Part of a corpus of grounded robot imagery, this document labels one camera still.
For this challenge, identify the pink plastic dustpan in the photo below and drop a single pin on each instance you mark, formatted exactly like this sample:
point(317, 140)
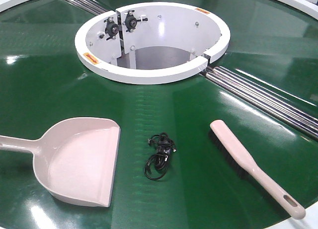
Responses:
point(74, 160)

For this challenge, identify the steel rollers top left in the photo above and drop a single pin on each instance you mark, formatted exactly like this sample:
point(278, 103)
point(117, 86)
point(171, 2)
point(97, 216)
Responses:
point(90, 6)

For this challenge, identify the steel rollers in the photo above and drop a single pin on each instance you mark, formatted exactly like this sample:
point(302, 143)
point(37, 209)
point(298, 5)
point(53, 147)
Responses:
point(264, 99)
point(90, 6)

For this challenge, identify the steel rollers right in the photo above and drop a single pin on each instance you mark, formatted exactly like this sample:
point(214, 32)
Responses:
point(264, 99)

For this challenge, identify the white outer rim right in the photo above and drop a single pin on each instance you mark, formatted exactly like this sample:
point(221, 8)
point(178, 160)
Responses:
point(304, 6)

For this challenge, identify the white central ring housing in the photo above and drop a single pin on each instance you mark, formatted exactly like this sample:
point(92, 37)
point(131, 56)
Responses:
point(177, 42)

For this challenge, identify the right black bearing mount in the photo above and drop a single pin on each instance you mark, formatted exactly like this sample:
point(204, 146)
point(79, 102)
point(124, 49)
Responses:
point(131, 21)

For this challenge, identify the black bearing mount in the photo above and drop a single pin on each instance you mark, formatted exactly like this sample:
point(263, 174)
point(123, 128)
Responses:
point(111, 28)
point(131, 21)

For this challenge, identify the left black bearing mount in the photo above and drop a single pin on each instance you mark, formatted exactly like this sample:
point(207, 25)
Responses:
point(111, 28)

